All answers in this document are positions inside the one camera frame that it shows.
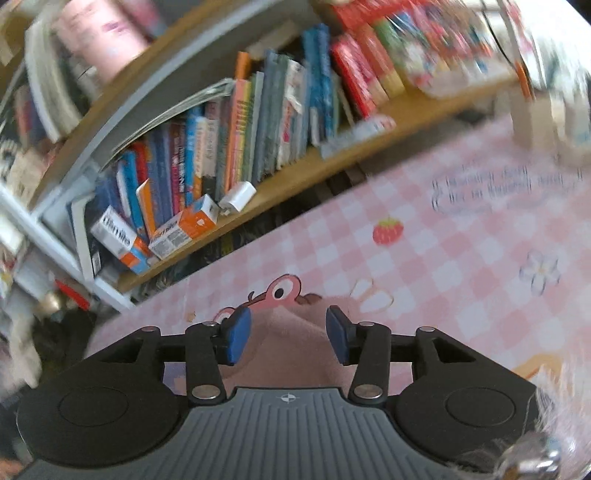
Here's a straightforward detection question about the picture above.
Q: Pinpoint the purple and brown sweater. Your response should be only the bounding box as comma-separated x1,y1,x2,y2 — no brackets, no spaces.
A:
161,307,415,398

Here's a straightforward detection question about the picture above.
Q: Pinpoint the leaning blue cover book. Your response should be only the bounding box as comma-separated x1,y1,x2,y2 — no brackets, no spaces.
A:
68,194,101,280

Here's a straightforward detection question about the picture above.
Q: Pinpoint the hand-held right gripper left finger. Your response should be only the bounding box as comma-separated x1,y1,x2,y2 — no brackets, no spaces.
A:
85,306,253,404

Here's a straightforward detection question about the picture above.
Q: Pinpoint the red tassel ornament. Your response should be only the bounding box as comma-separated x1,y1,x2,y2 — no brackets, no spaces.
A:
54,278,92,311

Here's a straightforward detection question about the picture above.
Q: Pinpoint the thick red dictionary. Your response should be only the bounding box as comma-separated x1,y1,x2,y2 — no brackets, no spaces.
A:
323,0,416,29

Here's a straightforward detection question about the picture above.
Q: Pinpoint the wooden bookshelf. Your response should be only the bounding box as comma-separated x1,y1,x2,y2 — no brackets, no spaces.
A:
0,0,522,315

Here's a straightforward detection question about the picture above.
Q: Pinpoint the red and yellow dictionary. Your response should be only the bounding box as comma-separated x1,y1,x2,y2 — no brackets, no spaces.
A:
358,25,392,106

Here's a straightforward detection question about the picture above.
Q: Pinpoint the blue orange white box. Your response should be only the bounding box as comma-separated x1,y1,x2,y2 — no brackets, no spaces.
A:
90,206,151,276

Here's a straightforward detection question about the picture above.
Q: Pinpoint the orange and white box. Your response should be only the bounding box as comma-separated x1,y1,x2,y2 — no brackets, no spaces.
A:
148,194,219,260

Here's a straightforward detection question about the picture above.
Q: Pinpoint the white charger plug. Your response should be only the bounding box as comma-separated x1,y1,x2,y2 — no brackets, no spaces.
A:
218,181,258,212

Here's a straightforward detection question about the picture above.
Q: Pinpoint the green and yellow dictionary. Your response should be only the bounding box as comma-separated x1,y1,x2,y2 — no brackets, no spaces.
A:
373,17,408,96

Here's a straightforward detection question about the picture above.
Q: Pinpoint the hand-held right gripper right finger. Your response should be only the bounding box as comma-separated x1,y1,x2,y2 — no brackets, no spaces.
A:
325,305,496,404

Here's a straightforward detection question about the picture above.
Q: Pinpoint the row of colourful books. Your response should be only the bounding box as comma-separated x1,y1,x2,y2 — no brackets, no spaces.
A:
92,23,345,227

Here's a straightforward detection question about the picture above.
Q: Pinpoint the pale blue card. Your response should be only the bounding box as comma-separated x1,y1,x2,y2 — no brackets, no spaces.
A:
320,115,399,161

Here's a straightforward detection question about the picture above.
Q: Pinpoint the beige pen holder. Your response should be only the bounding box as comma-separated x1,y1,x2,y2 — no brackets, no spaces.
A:
509,98,556,149

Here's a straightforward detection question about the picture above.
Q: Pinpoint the red upright dictionary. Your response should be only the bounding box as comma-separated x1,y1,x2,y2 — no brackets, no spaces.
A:
329,34,378,119

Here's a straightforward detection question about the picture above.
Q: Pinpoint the fluffy pale sleeve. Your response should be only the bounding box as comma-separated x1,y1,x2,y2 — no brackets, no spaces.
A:
496,355,591,480

